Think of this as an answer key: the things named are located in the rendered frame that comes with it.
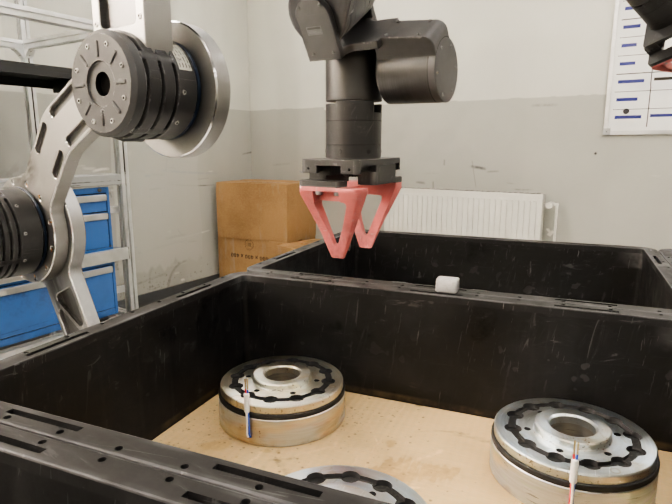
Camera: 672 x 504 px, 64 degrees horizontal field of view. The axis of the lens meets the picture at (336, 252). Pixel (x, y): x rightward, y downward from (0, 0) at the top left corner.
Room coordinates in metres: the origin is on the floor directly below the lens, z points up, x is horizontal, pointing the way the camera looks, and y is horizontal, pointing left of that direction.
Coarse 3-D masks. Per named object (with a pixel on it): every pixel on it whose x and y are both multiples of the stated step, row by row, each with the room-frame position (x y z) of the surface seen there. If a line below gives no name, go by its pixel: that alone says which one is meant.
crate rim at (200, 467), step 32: (192, 288) 0.45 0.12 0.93; (320, 288) 0.47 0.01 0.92; (352, 288) 0.46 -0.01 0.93; (384, 288) 0.45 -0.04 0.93; (416, 288) 0.45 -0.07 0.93; (128, 320) 0.37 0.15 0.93; (608, 320) 0.38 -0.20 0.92; (640, 320) 0.38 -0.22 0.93; (32, 352) 0.31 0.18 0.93; (64, 352) 0.32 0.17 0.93; (0, 416) 0.23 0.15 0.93; (32, 416) 0.23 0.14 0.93; (96, 448) 0.20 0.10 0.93; (128, 448) 0.20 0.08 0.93; (160, 448) 0.20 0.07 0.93; (224, 480) 0.18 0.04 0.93; (256, 480) 0.18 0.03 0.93; (288, 480) 0.18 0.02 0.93
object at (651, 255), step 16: (320, 240) 0.70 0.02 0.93; (336, 240) 0.72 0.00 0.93; (448, 240) 0.73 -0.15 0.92; (464, 240) 0.72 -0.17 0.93; (480, 240) 0.71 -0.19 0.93; (496, 240) 0.70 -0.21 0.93; (512, 240) 0.70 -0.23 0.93; (528, 240) 0.70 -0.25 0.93; (288, 256) 0.59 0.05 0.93; (656, 256) 0.59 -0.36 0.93; (272, 272) 0.51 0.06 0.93; (288, 272) 0.51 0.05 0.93; (656, 272) 0.54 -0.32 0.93; (432, 288) 0.45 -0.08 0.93; (576, 304) 0.41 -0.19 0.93; (592, 304) 0.41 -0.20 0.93; (608, 304) 0.41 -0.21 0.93
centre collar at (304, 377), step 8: (264, 368) 0.43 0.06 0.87; (272, 368) 0.43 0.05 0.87; (280, 368) 0.43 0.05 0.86; (288, 368) 0.43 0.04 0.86; (296, 368) 0.43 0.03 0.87; (304, 368) 0.43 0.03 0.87; (256, 376) 0.41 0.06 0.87; (264, 376) 0.41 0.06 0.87; (304, 376) 0.41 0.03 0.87; (256, 384) 0.41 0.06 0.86; (264, 384) 0.40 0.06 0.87; (272, 384) 0.40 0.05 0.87; (280, 384) 0.40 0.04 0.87; (288, 384) 0.40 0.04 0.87; (296, 384) 0.40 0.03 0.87; (304, 384) 0.41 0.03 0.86
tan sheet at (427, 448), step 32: (192, 416) 0.42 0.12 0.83; (352, 416) 0.42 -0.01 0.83; (384, 416) 0.42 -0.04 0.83; (416, 416) 0.42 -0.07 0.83; (448, 416) 0.42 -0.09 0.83; (192, 448) 0.37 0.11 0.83; (224, 448) 0.37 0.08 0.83; (256, 448) 0.37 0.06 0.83; (288, 448) 0.37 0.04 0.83; (320, 448) 0.37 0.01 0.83; (352, 448) 0.37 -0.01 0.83; (384, 448) 0.37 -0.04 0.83; (416, 448) 0.37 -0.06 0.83; (448, 448) 0.37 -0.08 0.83; (480, 448) 0.37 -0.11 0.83; (416, 480) 0.33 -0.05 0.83; (448, 480) 0.33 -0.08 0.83; (480, 480) 0.33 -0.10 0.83
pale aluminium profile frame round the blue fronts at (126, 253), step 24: (24, 0) 2.72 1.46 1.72; (24, 24) 2.73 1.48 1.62; (72, 24) 2.21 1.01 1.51; (24, 48) 2.70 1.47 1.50; (24, 96) 2.72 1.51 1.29; (120, 144) 2.35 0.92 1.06; (120, 168) 2.35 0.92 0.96; (120, 192) 2.35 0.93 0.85; (120, 216) 2.36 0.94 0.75; (96, 264) 2.20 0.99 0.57; (120, 288) 2.34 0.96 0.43; (120, 312) 2.39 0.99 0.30; (48, 336) 2.06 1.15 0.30
